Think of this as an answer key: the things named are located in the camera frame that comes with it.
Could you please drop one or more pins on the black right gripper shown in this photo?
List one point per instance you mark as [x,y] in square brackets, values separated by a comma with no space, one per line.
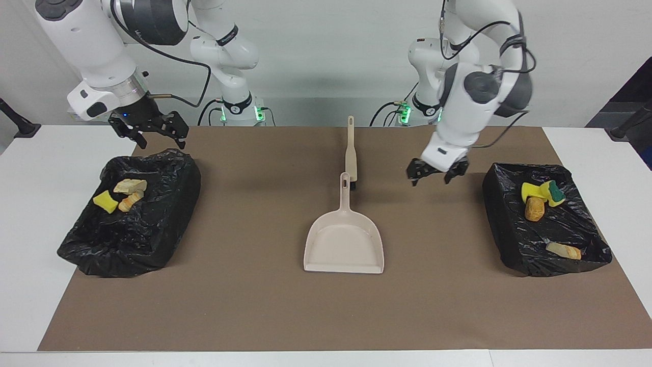
[142,116]

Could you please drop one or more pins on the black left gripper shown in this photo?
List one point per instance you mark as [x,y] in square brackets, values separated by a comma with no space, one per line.
[438,171]

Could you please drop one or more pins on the pale bread chunk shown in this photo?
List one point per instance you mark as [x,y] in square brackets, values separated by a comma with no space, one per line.
[130,185]

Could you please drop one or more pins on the orange croissant piece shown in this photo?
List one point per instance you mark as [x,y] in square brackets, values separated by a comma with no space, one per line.
[130,201]

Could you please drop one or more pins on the yellow sponge piece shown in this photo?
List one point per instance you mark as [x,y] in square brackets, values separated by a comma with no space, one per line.
[531,191]
[105,202]
[552,192]

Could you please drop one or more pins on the beige hand brush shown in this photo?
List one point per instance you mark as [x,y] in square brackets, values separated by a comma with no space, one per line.
[351,158]

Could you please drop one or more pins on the brown bread nugget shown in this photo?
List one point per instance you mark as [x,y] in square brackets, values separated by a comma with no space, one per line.
[534,209]

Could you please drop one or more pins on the beige plastic dustpan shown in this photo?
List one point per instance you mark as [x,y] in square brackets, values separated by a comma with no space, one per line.
[344,244]

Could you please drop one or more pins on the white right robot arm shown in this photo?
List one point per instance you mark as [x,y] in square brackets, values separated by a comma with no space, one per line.
[91,46]

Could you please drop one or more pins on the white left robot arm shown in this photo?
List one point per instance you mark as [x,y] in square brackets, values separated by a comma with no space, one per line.
[468,102]

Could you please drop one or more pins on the black bag-lined bin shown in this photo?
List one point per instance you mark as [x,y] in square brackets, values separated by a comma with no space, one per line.
[514,224]
[142,234]

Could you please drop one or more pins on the orange white bread slice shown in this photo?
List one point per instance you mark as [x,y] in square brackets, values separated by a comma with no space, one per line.
[563,251]

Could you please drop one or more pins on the brown table mat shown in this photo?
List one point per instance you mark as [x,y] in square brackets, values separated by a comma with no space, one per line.
[254,316]

